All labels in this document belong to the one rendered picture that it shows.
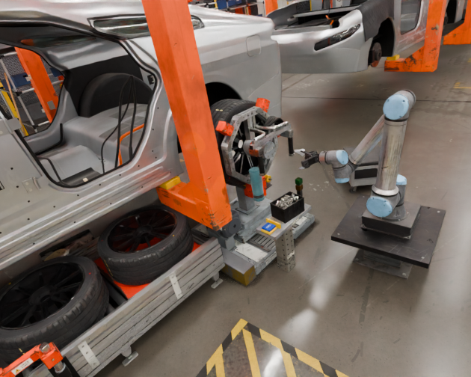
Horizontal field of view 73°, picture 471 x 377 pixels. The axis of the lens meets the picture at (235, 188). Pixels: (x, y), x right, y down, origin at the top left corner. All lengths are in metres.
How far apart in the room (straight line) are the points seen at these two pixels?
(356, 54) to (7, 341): 4.46
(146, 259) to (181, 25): 1.38
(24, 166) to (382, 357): 2.21
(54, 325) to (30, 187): 0.75
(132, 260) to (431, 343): 1.81
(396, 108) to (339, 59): 2.84
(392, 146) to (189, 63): 1.18
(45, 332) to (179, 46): 1.62
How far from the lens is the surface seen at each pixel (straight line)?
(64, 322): 2.08
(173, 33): 1.73
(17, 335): 2.14
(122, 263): 2.22
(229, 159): 2.23
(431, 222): 2.56
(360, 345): 2.16
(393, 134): 1.93
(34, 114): 5.60
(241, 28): 2.80
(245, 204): 2.74
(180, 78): 1.74
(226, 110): 2.30
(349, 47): 4.65
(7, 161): 2.03
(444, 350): 2.24
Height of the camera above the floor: 1.79
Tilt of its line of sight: 30 degrees down
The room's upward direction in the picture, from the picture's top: 11 degrees counter-clockwise
